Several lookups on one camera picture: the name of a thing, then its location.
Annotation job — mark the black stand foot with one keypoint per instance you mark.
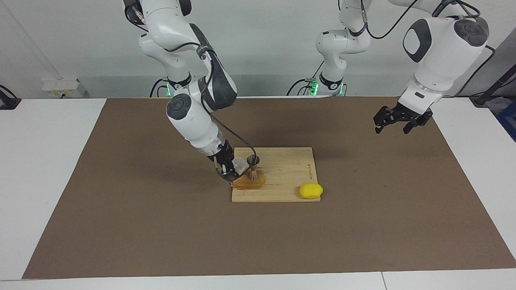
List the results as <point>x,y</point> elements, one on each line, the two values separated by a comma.
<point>8,102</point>

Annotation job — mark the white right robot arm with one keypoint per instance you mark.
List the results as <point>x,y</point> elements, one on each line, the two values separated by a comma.
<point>189,117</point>

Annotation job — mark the yellow lemon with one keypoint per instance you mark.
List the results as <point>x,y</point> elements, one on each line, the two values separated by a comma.
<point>310,191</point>

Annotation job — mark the steel double jigger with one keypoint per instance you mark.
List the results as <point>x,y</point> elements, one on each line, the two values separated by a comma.
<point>253,161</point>

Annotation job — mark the black tripod leg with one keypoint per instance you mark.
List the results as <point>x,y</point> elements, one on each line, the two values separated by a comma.
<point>500,82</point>

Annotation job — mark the wooden cutting board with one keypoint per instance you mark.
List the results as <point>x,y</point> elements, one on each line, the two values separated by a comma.
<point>290,173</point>

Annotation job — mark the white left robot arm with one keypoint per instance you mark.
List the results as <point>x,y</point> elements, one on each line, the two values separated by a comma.
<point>439,52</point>

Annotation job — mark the blue crate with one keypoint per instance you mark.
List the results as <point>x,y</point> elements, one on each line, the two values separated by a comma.
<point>510,121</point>

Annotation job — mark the brown paper table mat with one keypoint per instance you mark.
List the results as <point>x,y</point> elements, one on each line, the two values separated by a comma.
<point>161,233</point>

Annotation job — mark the small clear glass cup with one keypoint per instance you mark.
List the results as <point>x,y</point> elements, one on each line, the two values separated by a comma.
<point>241,165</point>

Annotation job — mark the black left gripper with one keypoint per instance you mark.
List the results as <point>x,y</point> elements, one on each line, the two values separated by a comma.
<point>407,113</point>

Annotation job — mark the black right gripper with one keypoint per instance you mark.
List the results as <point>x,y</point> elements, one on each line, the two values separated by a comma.
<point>225,157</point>

